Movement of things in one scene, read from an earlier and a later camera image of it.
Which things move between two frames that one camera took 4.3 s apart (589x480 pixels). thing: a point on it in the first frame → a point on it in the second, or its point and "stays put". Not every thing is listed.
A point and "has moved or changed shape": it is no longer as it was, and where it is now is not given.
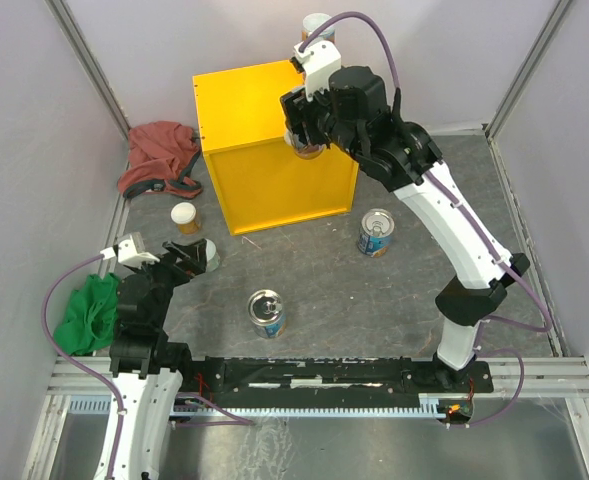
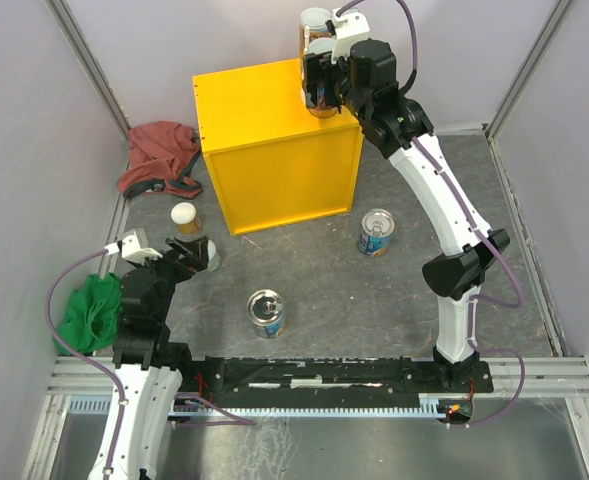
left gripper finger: [190, 251] stays put
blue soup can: [375, 231] stays put
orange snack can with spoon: [307, 152] has moved or changed shape
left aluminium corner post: [87, 63] stays put
